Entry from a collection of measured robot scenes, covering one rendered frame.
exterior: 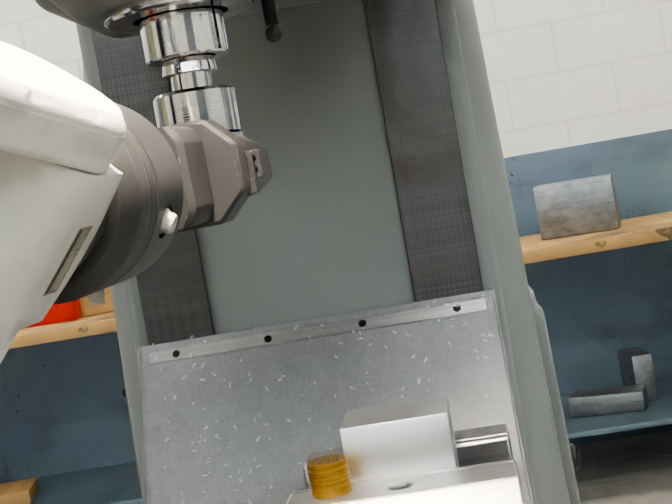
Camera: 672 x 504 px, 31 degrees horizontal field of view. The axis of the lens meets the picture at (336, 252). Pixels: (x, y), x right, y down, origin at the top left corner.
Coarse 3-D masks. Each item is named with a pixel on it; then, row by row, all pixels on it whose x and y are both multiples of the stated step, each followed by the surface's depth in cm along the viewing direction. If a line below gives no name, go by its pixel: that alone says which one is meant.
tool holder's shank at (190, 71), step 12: (168, 60) 66; (180, 60) 66; (192, 60) 66; (204, 60) 66; (168, 72) 66; (180, 72) 66; (192, 72) 66; (204, 72) 66; (180, 84) 66; (192, 84) 66; (204, 84) 66
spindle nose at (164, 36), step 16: (160, 16) 65; (176, 16) 65; (192, 16) 65; (208, 16) 65; (144, 32) 66; (160, 32) 65; (176, 32) 65; (192, 32) 65; (208, 32) 65; (224, 32) 66; (144, 48) 66; (160, 48) 65; (176, 48) 65; (192, 48) 65; (208, 48) 65; (224, 48) 66; (160, 64) 67
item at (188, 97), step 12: (228, 84) 67; (156, 96) 66; (168, 96) 65; (180, 96) 65; (192, 96) 65; (204, 96) 65; (216, 96) 65; (228, 96) 66; (156, 108) 66; (168, 108) 65
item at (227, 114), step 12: (180, 108) 65; (192, 108) 65; (204, 108) 65; (216, 108) 65; (228, 108) 66; (156, 120) 67; (168, 120) 66; (180, 120) 65; (192, 120) 65; (216, 120) 65; (228, 120) 66; (240, 120) 67; (240, 132) 67
